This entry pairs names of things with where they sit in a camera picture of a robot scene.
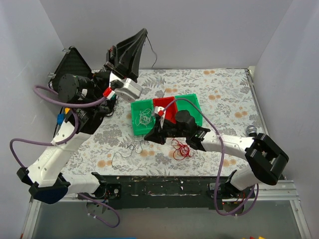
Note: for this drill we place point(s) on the black poker chip case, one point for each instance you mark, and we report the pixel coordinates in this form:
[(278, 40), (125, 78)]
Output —
[(74, 81)]

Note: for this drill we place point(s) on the black microphone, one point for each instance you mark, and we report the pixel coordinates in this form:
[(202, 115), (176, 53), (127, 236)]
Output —
[(251, 131)]

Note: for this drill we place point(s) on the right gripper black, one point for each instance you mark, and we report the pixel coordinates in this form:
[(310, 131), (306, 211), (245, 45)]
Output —
[(162, 130)]

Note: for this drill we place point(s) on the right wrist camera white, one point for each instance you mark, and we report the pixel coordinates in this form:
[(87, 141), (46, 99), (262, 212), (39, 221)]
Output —
[(158, 112)]

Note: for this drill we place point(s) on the blue toy brick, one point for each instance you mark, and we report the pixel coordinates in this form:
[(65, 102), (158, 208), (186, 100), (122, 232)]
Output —
[(60, 119)]

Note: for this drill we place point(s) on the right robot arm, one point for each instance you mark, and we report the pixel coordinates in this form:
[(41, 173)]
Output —
[(266, 160)]

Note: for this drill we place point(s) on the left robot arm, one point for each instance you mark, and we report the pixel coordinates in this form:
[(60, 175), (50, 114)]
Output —
[(44, 177)]

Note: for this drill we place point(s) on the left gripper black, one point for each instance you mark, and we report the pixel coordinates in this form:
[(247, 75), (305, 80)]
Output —
[(114, 64)]

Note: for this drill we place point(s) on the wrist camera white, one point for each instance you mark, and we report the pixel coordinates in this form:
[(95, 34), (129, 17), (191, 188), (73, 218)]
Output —
[(158, 112), (126, 89)]

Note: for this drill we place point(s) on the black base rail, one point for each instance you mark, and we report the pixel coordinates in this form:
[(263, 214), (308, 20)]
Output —
[(137, 192)]

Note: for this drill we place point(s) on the green plastic bin right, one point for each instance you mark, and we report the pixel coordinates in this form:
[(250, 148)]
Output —
[(185, 105)]

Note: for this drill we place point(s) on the green plastic bin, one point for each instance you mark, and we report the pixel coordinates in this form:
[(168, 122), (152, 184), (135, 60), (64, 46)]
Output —
[(185, 105), (142, 119)]

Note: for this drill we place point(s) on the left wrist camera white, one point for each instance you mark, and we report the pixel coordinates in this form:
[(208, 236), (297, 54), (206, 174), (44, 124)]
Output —
[(126, 89)]

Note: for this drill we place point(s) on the red plastic bin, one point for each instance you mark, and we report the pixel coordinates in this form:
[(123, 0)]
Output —
[(171, 110)]

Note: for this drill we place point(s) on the green plastic bin left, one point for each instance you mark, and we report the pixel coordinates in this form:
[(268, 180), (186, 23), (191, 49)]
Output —
[(142, 119)]

